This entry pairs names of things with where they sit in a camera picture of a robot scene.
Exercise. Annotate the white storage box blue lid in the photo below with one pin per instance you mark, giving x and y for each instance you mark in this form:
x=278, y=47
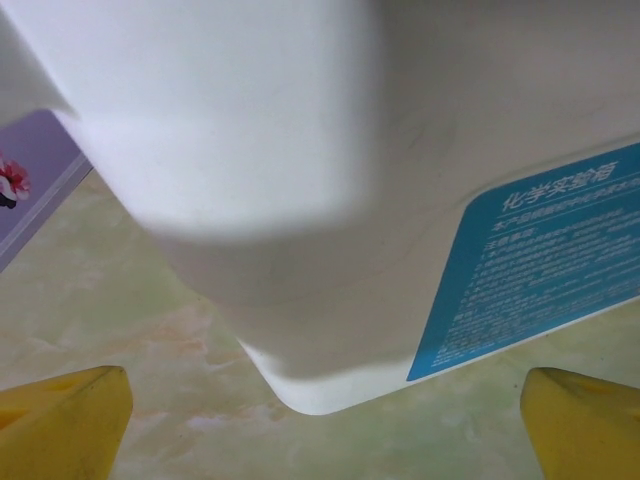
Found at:
x=280, y=175

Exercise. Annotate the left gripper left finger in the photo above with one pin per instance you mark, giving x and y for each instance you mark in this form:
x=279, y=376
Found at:
x=60, y=425

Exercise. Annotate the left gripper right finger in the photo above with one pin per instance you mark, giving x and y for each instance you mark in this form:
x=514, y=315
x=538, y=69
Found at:
x=585, y=425

